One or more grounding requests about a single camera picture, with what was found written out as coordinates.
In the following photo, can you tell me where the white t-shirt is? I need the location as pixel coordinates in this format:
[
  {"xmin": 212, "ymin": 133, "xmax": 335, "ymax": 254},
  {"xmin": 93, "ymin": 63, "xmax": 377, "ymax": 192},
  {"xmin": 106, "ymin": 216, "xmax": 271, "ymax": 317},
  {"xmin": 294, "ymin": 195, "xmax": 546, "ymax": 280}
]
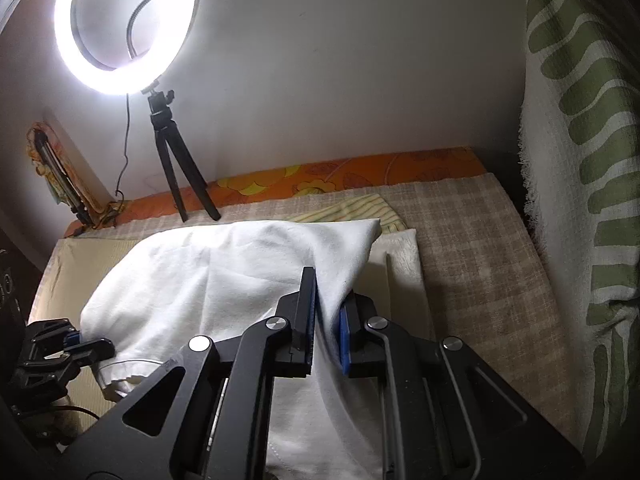
[{"xmin": 80, "ymin": 220, "xmax": 382, "ymax": 479}]

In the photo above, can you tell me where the beige plaid blanket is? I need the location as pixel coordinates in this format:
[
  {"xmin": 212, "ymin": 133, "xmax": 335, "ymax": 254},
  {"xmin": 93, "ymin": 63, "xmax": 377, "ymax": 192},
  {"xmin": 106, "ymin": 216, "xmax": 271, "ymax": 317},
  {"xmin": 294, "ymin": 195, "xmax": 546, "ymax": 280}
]
[{"xmin": 74, "ymin": 172, "xmax": 576, "ymax": 456}]

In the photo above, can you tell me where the folded white cloth stack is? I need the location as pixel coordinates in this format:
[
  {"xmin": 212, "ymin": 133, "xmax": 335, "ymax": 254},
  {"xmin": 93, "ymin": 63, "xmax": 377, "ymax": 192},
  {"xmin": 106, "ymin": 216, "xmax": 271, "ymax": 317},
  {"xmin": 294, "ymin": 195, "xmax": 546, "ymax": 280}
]
[{"xmin": 355, "ymin": 229, "xmax": 435, "ymax": 339}]

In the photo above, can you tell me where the orange floral hanging cloth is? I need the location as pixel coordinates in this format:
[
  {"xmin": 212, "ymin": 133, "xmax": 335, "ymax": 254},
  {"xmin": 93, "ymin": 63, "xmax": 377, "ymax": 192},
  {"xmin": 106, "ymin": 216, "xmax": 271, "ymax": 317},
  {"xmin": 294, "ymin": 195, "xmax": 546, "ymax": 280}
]
[{"xmin": 26, "ymin": 122, "xmax": 112, "ymax": 214}]

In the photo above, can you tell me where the folded grey black tripod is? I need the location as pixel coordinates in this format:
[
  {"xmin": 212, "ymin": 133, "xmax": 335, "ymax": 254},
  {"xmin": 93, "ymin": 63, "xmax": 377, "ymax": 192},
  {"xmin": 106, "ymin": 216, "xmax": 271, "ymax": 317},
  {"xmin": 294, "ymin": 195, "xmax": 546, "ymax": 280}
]
[{"xmin": 34, "ymin": 128, "xmax": 94, "ymax": 226}]

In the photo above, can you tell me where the yellow striped sheet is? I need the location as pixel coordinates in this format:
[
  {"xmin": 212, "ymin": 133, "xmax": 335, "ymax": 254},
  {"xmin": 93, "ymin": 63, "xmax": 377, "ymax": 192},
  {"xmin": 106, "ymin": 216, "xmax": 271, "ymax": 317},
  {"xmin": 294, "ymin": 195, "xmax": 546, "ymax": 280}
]
[{"xmin": 288, "ymin": 193, "xmax": 408, "ymax": 234}]

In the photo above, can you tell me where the orange floral bed sheet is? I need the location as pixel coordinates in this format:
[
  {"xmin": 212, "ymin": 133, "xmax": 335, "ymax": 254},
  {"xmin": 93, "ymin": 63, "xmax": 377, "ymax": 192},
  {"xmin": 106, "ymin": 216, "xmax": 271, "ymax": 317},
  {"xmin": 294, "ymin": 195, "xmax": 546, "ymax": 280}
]
[{"xmin": 64, "ymin": 145, "xmax": 490, "ymax": 239}]

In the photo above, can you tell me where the small black mini tripod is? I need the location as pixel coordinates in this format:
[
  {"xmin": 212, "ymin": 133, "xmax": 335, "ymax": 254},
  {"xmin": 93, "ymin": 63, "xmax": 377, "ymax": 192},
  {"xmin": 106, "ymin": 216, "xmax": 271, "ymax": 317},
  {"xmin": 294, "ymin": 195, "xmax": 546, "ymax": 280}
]
[{"xmin": 142, "ymin": 80, "xmax": 221, "ymax": 222}]

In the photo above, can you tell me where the green white patterned curtain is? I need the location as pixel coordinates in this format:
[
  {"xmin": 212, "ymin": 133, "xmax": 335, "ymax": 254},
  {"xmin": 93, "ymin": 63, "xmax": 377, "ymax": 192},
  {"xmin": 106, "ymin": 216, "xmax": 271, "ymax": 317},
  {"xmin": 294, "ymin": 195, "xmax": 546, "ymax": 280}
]
[{"xmin": 520, "ymin": 0, "xmax": 639, "ymax": 460}]

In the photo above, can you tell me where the black power cable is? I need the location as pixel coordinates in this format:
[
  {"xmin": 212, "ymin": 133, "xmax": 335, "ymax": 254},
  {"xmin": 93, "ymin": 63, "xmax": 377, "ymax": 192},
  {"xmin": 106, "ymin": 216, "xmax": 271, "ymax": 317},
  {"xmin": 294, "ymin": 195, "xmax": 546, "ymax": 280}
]
[{"xmin": 96, "ymin": 0, "xmax": 166, "ymax": 226}]

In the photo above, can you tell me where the white ring light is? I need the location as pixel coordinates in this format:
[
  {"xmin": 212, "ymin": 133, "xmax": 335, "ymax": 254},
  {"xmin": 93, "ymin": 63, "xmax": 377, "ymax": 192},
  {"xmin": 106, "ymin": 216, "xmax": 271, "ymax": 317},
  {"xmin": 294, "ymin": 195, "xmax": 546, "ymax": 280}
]
[{"xmin": 53, "ymin": 0, "xmax": 198, "ymax": 96}]

